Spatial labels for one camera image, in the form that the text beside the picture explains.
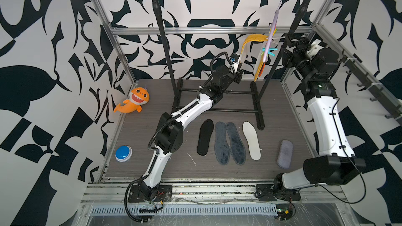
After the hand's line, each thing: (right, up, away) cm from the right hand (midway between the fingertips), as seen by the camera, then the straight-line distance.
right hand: (283, 37), depth 62 cm
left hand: (-14, -5, +16) cm, 22 cm away
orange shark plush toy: (-72, -23, +39) cm, 85 cm away
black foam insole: (-29, -44, +32) cm, 62 cm away
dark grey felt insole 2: (-12, -50, +27) cm, 58 cm away
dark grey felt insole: (-21, -52, +26) cm, 62 cm away
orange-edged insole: (-3, -45, +32) cm, 55 cm away
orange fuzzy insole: (-1, -8, +22) cm, 23 cm away
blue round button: (-73, -53, +22) cm, 93 cm away
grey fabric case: (+12, -54, +21) cm, 59 cm away
